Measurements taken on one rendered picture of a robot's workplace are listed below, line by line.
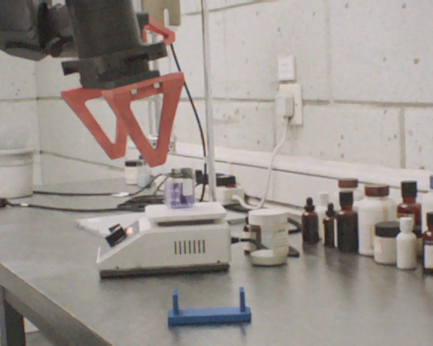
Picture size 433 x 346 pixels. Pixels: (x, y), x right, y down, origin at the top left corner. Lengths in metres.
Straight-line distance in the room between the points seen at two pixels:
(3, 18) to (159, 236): 0.40
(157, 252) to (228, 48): 0.93
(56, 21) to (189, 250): 0.39
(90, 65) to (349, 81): 1.05
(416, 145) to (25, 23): 0.74
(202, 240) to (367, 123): 0.50
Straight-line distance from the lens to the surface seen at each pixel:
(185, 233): 1.34
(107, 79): 0.74
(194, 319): 1.08
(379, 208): 1.41
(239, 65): 2.13
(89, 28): 0.77
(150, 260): 1.34
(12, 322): 1.71
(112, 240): 1.37
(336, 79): 1.79
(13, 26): 1.18
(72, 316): 1.16
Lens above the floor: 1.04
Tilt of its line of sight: 7 degrees down
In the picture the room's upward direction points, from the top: 2 degrees counter-clockwise
